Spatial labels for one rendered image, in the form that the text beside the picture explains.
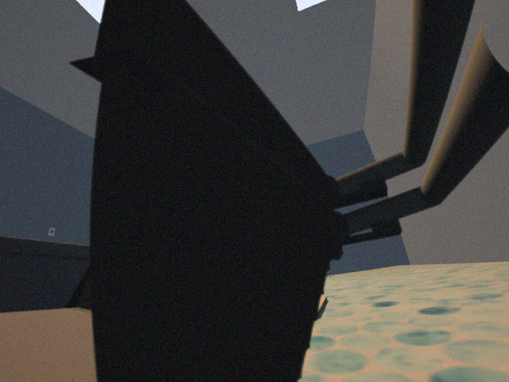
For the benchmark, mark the beige flat rectangular pad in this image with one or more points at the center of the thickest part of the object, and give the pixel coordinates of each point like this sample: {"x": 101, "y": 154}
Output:
{"x": 322, "y": 304}

